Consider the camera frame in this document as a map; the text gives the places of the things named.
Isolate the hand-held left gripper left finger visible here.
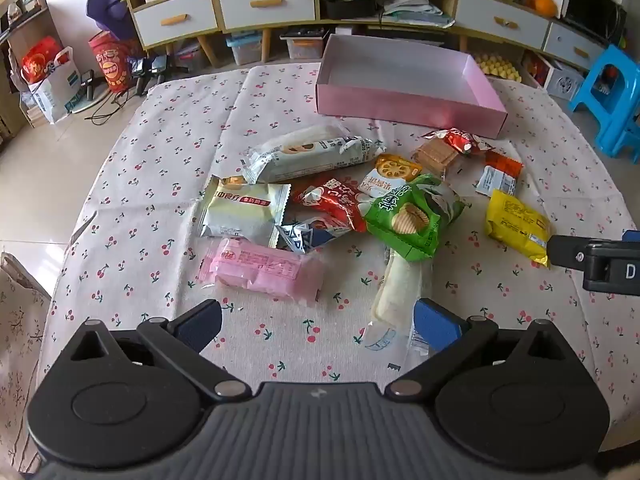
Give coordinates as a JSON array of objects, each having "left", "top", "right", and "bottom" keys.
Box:
[{"left": 60, "top": 299, "right": 252, "bottom": 403}]

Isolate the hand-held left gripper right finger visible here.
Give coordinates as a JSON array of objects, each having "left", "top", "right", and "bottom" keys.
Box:
[{"left": 384, "top": 297, "right": 576, "bottom": 403}]

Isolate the clear white cake packet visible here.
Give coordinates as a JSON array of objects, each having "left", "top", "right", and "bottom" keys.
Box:
[{"left": 364, "top": 249, "right": 435, "bottom": 361}]

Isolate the yellow snack packet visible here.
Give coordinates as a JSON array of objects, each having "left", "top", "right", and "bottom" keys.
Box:
[{"left": 483, "top": 188, "right": 555, "bottom": 267}]

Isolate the pink snack packet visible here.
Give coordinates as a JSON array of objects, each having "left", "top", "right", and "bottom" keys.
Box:
[{"left": 199, "top": 237, "right": 326, "bottom": 304}]

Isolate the small orange white packet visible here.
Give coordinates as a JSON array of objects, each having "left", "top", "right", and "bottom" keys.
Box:
[{"left": 474, "top": 151, "right": 524, "bottom": 197}]

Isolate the green chips packet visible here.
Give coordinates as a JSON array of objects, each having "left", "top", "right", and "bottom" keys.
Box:
[{"left": 361, "top": 173, "right": 467, "bottom": 262}]

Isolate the cream snack packet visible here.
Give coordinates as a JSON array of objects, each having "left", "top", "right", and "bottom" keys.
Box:
[{"left": 199, "top": 175, "right": 292, "bottom": 249}]

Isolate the blue white snack packet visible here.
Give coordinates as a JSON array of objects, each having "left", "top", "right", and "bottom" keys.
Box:
[{"left": 276, "top": 216, "right": 353, "bottom": 255}]

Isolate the orange white snack packet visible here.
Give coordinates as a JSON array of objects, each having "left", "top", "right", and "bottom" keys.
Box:
[{"left": 359, "top": 153, "right": 424, "bottom": 201}]

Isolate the clear biscuit packet red end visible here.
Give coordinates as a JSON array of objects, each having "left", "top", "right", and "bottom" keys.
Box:
[{"left": 411, "top": 127, "right": 496, "bottom": 177}]

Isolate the red rice cracker packet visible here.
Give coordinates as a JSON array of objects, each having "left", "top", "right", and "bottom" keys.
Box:
[{"left": 289, "top": 174, "right": 373, "bottom": 234}]

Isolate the long white biscuit packet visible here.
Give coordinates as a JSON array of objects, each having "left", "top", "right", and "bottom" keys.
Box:
[{"left": 241, "top": 124, "right": 387, "bottom": 184}]

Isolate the pink cardboard box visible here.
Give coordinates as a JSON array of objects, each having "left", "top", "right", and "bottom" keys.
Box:
[{"left": 315, "top": 34, "right": 509, "bottom": 139}]

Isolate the blue plastic stool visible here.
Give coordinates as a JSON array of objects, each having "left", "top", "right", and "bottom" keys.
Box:
[{"left": 567, "top": 44, "right": 640, "bottom": 163}]

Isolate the cherry print tablecloth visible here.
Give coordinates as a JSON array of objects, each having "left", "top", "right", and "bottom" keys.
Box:
[{"left": 37, "top": 62, "right": 640, "bottom": 461}]

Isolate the white printed box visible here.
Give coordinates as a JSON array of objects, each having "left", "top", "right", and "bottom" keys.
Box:
[{"left": 522, "top": 50, "right": 586, "bottom": 98}]

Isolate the beige floral cloth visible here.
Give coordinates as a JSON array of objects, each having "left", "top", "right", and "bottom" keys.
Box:
[{"left": 0, "top": 252, "right": 53, "bottom": 471}]

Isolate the yellow egg tray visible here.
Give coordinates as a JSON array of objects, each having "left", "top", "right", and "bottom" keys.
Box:
[{"left": 472, "top": 52, "right": 521, "bottom": 81}]

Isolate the white microwave oven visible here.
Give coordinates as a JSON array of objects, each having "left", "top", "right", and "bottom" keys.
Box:
[{"left": 540, "top": 0, "right": 628, "bottom": 41}]

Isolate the low wooden TV cabinet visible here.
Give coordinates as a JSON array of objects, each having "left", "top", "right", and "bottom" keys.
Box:
[{"left": 315, "top": 0, "right": 616, "bottom": 73}]

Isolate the small clear bin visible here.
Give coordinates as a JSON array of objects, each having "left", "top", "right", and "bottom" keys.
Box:
[{"left": 172, "top": 40, "right": 206, "bottom": 71}]

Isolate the white shopping bag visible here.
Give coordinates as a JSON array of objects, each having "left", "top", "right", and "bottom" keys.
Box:
[{"left": 20, "top": 47, "right": 81, "bottom": 126}]

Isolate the clear bin blue lid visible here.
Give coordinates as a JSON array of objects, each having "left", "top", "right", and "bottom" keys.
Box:
[{"left": 225, "top": 32, "right": 263, "bottom": 66}]

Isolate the red printed bag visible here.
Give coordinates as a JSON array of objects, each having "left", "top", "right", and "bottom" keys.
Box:
[{"left": 89, "top": 30, "right": 136, "bottom": 93}]

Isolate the pile of papers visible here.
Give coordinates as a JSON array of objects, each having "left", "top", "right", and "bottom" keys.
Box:
[{"left": 380, "top": 0, "right": 456, "bottom": 28}]

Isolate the clear bin dark lid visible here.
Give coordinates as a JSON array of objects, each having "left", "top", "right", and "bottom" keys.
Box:
[{"left": 280, "top": 27, "right": 328, "bottom": 61}]

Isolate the red gift bag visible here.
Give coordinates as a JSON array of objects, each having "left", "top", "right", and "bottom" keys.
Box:
[{"left": 21, "top": 36, "right": 63, "bottom": 83}]

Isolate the wooden side shelf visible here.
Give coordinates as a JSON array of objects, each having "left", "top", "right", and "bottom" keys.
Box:
[{"left": 0, "top": 0, "right": 56, "bottom": 126}]

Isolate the white drawer orange handle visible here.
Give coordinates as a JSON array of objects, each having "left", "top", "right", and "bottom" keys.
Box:
[
  {"left": 455, "top": 0, "right": 551, "bottom": 51},
  {"left": 217, "top": 0, "right": 316, "bottom": 31},
  {"left": 542, "top": 22, "right": 608, "bottom": 71},
  {"left": 132, "top": 0, "right": 218, "bottom": 48}
]

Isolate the black floor cable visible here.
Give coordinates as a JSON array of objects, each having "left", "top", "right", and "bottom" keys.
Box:
[{"left": 84, "top": 87, "right": 148, "bottom": 127}]

